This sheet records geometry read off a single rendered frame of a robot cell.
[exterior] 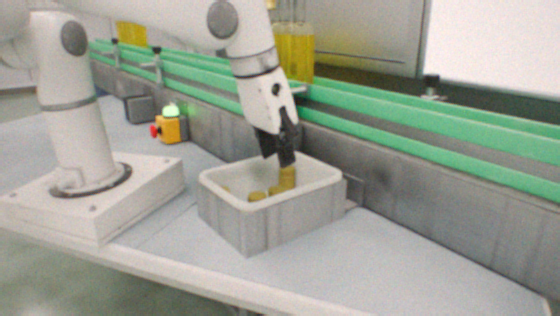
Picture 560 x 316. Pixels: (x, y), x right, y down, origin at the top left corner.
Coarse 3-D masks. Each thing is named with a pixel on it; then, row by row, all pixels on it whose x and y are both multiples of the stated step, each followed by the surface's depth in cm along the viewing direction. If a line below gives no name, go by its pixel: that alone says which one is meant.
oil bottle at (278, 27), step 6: (276, 24) 94; (282, 24) 93; (276, 30) 94; (282, 30) 93; (276, 36) 94; (282, 36) 93; (276, 42) 95; (282, 42) 93; (276, 48) 95; (282, 48) 94; (282, 54) 94; (282, 60) 95; (282, 66) 95
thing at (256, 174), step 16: (256, 160) 79; (272, 160) 81; (304, 160) 80; (208, 176) 73; (224, 176) 75; (240, 176) 77; (256, 176) 80; (272, 176) 82; (304, 176) 80; (320, 176) 76; (336, 176) 71; (224, 192) 65; (240, 192) 78; (288, 192) 65; (304, 192) 66; (240, 208) 61; (256, 208) 61
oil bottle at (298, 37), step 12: (288, 24) 90; (300, 24) 89; (288, 36) 90; (300, 36) 89; (312, 36) 91; (288, 48) 91; (300, 48) 90; (312, 48) 92; (288, 60) 92; (300, 60) 91; (312, 60) 93; (288, 72) 93; (300, 72) 92; (312, 72) 94
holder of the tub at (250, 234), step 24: (312, 192) 68; (336, 192) 72; (360, 192) 78; (216, 216) 68; (240, 216) 61; (264, 216) 62; (288, 216) 66; (312, 216) 70; (336, 216) 74; (240, 240) 63; (264, 240) 64; (288, 240) 67
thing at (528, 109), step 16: (224, 48) 151; (320, 64) 111; (336, 80) 107; (352, 80) 103; (368, 80) 99; (384, 80) 95; (400, 80) 91; (416, 80) 88; (416, 96) 89; (448, 96) 82; (464, 96) 80; (480, 96) 77; (496, 96) 74; (512, 96) 72; (496, 112) 75; (512, 112) 73; (528, 112) 71; (544, 112) 69
